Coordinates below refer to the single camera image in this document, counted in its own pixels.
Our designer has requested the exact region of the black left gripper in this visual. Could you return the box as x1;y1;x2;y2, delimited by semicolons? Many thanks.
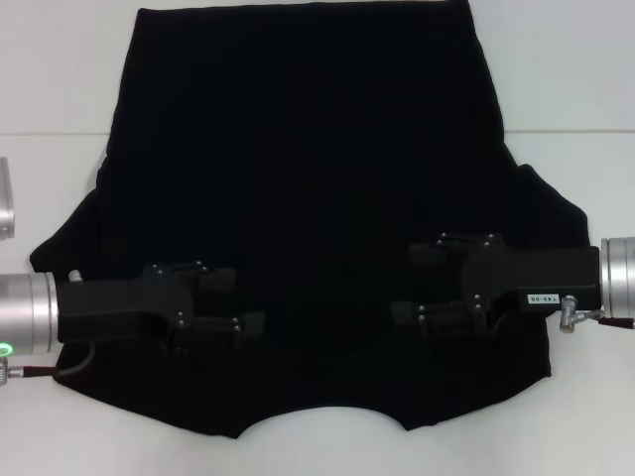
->
56;261;267;357

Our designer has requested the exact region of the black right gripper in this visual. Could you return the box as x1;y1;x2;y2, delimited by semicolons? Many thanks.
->
389;231;605;341

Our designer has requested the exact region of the black t-shirt with FREE print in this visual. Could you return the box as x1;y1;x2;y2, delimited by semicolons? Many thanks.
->
28;0;602;440

